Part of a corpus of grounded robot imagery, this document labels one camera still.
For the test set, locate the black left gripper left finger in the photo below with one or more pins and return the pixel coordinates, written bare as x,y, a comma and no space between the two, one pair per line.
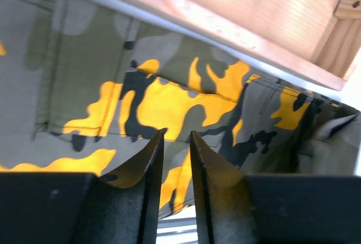
72,207

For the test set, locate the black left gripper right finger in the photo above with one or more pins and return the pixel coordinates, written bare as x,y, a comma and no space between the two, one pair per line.
235,207

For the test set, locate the camouflage yellow green trousers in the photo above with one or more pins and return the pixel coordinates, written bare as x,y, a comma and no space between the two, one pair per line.
84,88

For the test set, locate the wooden clothes rack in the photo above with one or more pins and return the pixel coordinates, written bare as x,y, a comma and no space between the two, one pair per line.
318,39

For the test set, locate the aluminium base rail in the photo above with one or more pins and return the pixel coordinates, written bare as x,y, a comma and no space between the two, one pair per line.
182,230

